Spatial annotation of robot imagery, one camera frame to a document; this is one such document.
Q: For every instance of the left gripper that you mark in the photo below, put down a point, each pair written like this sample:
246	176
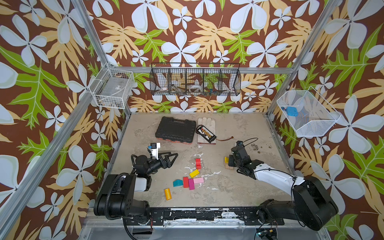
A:
167	164

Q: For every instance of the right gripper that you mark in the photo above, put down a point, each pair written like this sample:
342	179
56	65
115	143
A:
237	151

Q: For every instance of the natural wood block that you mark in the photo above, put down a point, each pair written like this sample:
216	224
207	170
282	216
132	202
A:
228	167

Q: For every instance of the red arch block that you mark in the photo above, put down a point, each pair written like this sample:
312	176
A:
198	164

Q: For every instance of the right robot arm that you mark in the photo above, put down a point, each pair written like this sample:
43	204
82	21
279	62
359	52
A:
310	202

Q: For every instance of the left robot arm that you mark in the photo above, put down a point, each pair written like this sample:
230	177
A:
116	197

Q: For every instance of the teal quarter-round block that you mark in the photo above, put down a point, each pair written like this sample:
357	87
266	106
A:
178	183

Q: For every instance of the red square block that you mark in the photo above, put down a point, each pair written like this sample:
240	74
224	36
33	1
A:
185	182

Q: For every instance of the yellow rectangular block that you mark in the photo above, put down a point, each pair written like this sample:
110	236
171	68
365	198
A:
194	173

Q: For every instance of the magenta rectangular block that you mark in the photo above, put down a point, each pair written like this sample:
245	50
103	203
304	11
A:
191	184

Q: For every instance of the orange cylinder block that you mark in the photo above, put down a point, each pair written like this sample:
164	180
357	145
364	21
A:
168	194

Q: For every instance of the pink rectangular block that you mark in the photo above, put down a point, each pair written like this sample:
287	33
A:
198	180

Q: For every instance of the black tool case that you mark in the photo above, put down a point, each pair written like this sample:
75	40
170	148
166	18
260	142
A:
176	130

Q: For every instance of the black charger board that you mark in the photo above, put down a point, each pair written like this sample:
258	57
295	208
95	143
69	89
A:
206	134

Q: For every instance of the blue object in basket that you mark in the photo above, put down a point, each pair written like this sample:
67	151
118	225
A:
292	111

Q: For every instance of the tape roll in basket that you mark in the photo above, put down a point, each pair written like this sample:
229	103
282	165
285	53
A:
195	88

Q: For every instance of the white mesh basket right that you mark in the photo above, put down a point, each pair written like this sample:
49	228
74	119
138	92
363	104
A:
316	115

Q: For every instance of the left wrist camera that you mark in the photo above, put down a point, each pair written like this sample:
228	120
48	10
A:
153	149

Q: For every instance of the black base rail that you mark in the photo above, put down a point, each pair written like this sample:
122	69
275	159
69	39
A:
248	216

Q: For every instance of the black wire basket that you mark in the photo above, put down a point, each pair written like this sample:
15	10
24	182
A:
175	78

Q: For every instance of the white wire basket left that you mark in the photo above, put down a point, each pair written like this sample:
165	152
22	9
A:
111	88

